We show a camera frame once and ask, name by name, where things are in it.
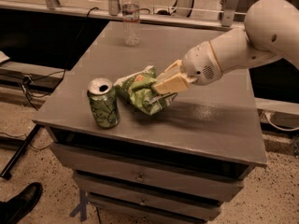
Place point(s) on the middle grey drawer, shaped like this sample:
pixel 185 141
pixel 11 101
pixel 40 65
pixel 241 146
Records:
pixel 163 200

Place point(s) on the grey drawer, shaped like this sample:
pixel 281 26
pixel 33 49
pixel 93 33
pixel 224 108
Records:
pixel 163 200
pixel 146 213
pixel 147 173

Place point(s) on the green soda can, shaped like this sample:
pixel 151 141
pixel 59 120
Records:
pixel 103 102

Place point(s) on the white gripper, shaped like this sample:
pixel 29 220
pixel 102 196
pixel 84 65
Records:
pixel 199 65

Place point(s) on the black shoe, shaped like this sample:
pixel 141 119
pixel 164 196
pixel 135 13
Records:
pixel 13 210

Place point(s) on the green jalapeno chip bag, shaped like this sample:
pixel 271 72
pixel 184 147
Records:
pixel 136 89

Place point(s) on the top grey drawer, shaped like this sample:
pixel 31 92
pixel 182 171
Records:
pixel 147 173

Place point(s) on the black metal table leg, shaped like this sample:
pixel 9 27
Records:
pixel 5 173

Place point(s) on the bottom grey drawer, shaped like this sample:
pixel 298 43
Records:
pixel 146 213

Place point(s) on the clear plastic water bottle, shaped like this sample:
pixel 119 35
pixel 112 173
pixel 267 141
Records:
pixel 131 21

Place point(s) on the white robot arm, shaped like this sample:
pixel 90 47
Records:
pixel 270 32

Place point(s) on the grey drawer cabinet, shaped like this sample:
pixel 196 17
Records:
pixel 213 129

